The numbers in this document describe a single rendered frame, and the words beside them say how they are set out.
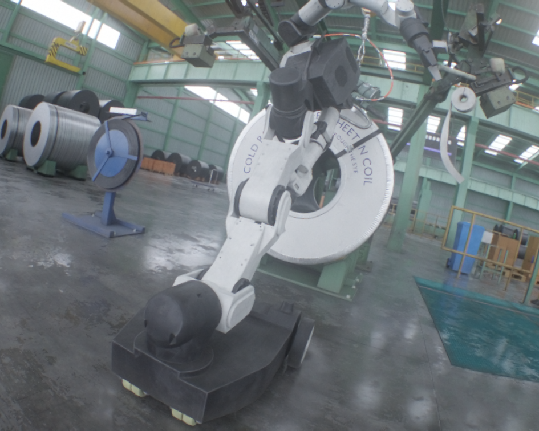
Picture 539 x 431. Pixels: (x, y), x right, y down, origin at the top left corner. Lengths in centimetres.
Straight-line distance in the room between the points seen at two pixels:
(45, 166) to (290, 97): 540
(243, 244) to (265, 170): 27
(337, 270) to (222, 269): 139
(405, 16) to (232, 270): 102
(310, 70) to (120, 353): 116
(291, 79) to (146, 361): 94
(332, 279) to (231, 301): 150
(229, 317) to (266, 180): 48
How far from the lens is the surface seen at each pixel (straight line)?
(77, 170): 645
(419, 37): 110
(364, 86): 200
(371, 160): 202
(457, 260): 609
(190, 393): 76
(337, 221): 201
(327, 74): 125
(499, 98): 211
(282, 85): 105
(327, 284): 227
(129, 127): 265
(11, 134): 801
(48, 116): 603
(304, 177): 131
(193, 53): 242
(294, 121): 114
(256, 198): 101
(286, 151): 112
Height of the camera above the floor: 63
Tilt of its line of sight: 5 degrees down
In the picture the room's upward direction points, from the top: 13 degrees clockwise
